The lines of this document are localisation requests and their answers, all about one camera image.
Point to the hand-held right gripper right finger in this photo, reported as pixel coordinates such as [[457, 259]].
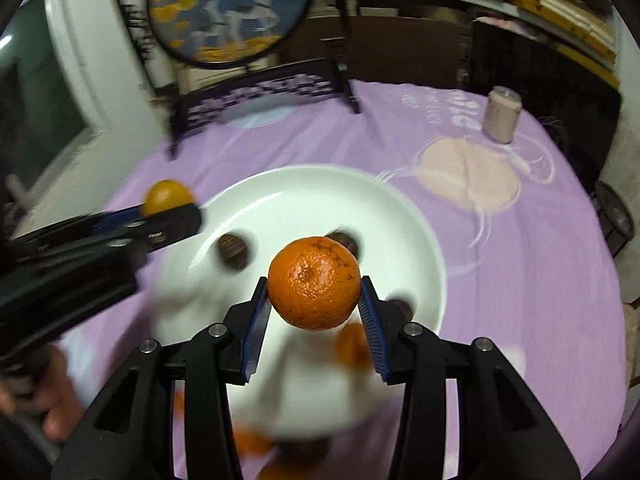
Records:
[[372, 335]]

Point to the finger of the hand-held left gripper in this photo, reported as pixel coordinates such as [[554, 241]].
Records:
[[170, 227]]

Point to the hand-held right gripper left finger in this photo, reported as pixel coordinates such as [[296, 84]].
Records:
[[256, 332]]

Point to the small orange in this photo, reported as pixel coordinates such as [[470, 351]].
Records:
[[167, 196], [251, 444], [351, 345], [277, 472]]

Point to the large orange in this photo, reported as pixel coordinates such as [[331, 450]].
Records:
[[314, 282]]

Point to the white round plate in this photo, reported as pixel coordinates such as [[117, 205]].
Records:
[[300, 200]]

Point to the person's left hand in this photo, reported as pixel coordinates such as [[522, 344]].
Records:
[[52, 395]]

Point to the dark brown round fruit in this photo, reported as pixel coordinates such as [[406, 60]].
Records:
[[402, 308], [347, 242], [233, 251], [305, 450]]

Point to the purple printed tablecloth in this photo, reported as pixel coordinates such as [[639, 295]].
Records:
[[500, 285]]

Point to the round painted screen on stand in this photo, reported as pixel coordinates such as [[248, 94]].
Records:
[[225, 10]]

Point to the black round fan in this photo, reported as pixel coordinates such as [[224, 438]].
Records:
[[612, 215]]

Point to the brown wooden cabinet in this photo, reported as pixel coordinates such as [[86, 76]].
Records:
[[390, 45]]

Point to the stack of wooden boards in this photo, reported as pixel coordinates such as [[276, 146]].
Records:
[[550, 5]]

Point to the white window frame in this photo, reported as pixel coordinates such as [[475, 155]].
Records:
[[55, 80]]

